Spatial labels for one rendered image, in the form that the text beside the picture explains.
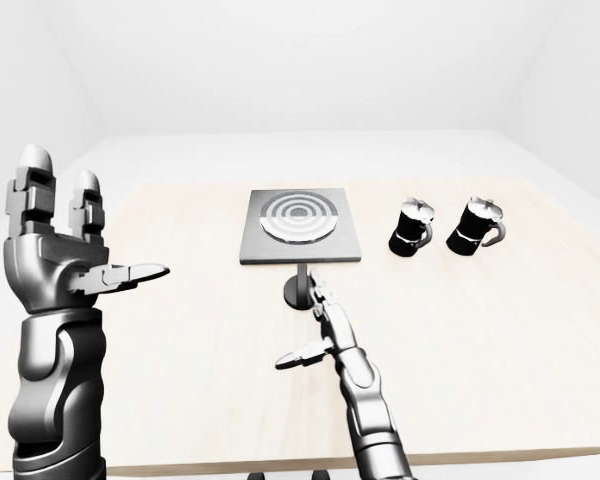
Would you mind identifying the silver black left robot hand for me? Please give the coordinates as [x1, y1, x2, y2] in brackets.
[1, 143, 172, 316]

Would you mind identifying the black moka pot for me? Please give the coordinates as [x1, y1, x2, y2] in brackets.
[445, 196, 507, 258]
[388, 197, 436, 259]

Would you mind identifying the round black stove knob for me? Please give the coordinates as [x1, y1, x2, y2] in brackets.
[282, 264, 315, 313]

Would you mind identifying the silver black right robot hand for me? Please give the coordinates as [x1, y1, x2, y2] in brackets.
[274, 269, 371, 396]

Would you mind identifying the flat dark stove plate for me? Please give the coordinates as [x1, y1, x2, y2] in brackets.
[239, 188, 363, 267]

